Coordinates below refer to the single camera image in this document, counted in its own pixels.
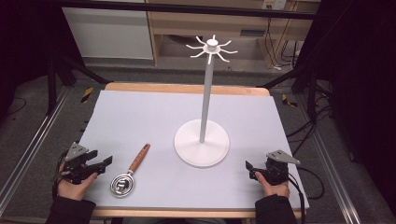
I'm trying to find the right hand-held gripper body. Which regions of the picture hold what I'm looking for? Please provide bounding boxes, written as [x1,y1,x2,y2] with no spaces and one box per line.
[262,149,302,187]

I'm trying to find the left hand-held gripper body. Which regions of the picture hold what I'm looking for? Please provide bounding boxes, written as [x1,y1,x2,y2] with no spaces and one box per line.
[61,142,106,185]

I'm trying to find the metal strainer with wooden handle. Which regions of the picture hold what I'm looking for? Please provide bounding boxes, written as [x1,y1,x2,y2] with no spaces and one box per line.
[109,143,151,199]

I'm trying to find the white hook stand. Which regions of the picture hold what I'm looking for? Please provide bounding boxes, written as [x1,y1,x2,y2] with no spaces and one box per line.
[173,34,239,169]

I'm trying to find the person's right hand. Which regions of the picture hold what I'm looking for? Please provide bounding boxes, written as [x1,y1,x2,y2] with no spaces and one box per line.
[254,171,290,199]

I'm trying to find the person's left hand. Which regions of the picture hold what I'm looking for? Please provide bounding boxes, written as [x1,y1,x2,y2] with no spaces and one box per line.
[57,161,99,202]

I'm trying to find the yellow black tape strip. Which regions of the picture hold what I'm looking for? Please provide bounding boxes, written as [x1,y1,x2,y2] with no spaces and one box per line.
[79,86,94,104]
[281,93,299,109]

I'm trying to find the white table mat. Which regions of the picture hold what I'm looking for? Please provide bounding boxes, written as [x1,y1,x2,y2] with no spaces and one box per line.
[77,90,310,211]

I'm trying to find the black metal stand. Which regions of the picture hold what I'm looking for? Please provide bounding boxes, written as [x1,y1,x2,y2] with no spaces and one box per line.
[46,50,111,117]
[255,60,332,123]

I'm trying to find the wooden table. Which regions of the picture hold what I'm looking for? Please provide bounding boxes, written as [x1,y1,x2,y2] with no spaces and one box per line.
[91,81,304,219]

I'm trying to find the white cabinet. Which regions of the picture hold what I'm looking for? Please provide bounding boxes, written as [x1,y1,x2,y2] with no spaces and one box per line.
[61,7,154,61]

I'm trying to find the wooden desk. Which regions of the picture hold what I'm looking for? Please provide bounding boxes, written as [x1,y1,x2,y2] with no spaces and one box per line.
[145,0,319,69]

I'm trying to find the white power strip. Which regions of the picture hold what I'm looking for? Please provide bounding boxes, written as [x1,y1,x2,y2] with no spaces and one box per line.
[262,0,287,11]

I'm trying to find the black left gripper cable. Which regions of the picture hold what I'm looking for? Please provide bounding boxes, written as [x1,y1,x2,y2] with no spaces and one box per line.
[51,150,69,199]

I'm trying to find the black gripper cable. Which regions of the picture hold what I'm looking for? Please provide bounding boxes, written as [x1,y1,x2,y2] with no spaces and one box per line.
[51,150,69,199]
[287,166,326,224]

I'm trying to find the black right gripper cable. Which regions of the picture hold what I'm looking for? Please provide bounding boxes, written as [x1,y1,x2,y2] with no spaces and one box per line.
[287,166,326,224]

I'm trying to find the metal floor rail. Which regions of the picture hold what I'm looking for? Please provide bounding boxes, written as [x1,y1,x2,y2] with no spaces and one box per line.
[294,92,362,224]
[0,86,72,217]

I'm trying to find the black floor cables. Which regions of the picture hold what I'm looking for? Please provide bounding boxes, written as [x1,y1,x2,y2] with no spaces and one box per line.
[285,104,335,157]

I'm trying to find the black metal frame bar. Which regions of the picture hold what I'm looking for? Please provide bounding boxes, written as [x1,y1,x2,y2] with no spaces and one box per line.
[57,0,316,21]

